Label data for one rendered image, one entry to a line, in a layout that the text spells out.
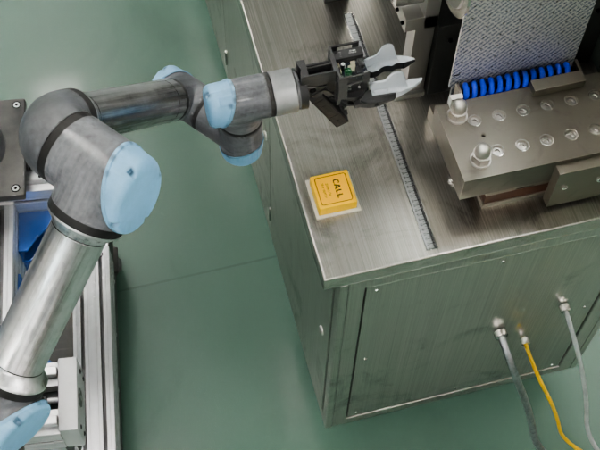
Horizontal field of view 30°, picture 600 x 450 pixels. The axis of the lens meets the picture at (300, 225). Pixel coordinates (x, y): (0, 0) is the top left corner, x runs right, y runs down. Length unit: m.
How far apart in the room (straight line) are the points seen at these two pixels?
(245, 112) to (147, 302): 1.18
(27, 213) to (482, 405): 1.22
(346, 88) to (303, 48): 0.36
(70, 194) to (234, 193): 1.51
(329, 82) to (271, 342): 1.14
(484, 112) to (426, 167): 0.16
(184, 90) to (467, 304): 0.71
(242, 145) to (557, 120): 0.55
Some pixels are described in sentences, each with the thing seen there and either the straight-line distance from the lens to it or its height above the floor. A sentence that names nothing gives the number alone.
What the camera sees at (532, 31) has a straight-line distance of 1.96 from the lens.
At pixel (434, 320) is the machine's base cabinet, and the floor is 0.59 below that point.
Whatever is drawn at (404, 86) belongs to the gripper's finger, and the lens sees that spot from 1.89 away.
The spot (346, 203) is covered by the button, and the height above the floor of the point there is 0.92.
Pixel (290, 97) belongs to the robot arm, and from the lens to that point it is 1.83.
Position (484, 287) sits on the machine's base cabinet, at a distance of 2.17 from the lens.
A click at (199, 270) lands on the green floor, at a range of 2.95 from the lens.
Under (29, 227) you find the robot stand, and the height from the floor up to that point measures 0.68.
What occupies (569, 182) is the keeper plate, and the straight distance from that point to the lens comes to 1.98.
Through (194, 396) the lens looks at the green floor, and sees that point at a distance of 2.81.
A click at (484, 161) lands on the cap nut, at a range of 1.90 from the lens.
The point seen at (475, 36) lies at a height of 1.16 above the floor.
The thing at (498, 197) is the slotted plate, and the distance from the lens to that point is 2.01.
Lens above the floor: 2.63
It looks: 61 degrees down
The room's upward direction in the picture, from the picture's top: 2 degrees clockwise
